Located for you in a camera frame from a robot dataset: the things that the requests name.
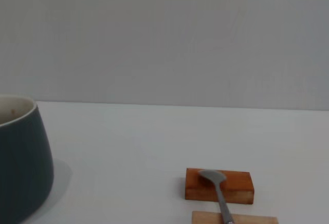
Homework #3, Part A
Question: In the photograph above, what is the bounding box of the pink handled metal spoon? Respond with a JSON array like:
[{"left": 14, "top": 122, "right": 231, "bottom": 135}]
[{"left": 197, "top": 169, "right": 236, "bottom": 224}]

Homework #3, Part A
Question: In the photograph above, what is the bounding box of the dark grey ceramic cup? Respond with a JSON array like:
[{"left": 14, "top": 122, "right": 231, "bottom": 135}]
[{"left": 0, "top": 94, "right": 55, "bottom": 224}]

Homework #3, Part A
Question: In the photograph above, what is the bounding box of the orange brown wooden block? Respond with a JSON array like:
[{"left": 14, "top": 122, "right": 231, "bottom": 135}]
[{"left": 184, "top": 167, "right": 255, "bottom": 206}]

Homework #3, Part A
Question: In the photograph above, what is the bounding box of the light wooden arch block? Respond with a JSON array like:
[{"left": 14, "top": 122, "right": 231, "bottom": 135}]
[{"left": 192, "top": 210, "right": 280, "bottom": 224}]

